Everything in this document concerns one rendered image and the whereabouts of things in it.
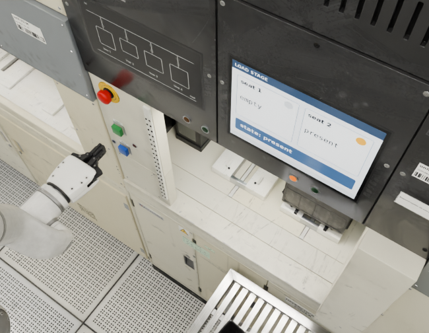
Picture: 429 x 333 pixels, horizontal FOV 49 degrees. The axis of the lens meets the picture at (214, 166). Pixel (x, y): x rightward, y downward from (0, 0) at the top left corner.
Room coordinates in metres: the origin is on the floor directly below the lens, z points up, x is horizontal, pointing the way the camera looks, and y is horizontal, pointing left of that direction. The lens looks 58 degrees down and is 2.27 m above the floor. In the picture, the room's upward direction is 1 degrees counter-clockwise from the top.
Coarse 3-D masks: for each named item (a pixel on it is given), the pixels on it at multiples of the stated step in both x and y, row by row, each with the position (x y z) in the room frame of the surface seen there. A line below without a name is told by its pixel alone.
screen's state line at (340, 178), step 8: (240, 120) 0.57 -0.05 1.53; (240, 128) 0.57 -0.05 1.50; (248, 128) 0.56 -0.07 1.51; (256, 128) 0.55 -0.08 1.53; (256, 136) 0.55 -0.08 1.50; (264, 136) 0.54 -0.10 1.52; (272, 144) 0.53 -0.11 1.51; (280, 144) 0.52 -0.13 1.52; (288, 152) 0.51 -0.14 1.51; (296, 152) 0.50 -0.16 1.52; (296, 160) 0.49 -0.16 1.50; (304, 160) 0.49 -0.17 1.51; (312, 160) 0.48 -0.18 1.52; (312, 168) 0.47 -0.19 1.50; (320, 168) 0.47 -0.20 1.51; (328, 168) 0.46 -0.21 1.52; (328, 176) 0.45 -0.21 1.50; (336, 176) 0.45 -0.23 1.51; (344, 176) 0.44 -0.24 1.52; (344, 184) 0.44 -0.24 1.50; (352, 184) 0.43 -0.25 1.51
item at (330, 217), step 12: (288, 192) 0.69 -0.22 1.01; (300, 192) 0.67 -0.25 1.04; (300, 204) 0.67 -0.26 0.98; (312, 204) 0.65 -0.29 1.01; (324, 204) 0.63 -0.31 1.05; (312, 216) 0.64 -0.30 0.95; (324, 216) 0.62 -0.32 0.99; (336, 216) 0.60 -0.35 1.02; (324, 228) 0.61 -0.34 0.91; (336, 228) 0.59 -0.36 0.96
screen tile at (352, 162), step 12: (312, 120) 0.49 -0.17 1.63; (324, 120) 0.48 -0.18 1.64; (300, 132) 0.50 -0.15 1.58; (324, 132) 0.47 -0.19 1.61; (336, 132) 0.46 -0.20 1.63; (348, 132) 0.45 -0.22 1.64; (300, 144) 0.49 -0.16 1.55; (312, 144) 0.48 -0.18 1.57; (324, 144) 0.47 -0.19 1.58; (348, 144) 0.45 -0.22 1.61; (372, 144) 0.43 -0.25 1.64; (324, 156) 0.47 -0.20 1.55; (336, 156) 0.45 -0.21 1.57; (348, 156) 0.44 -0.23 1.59; (360, 156) 0.43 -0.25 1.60; (348, 168) 0.44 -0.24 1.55; (360, 168) 0.43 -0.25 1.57
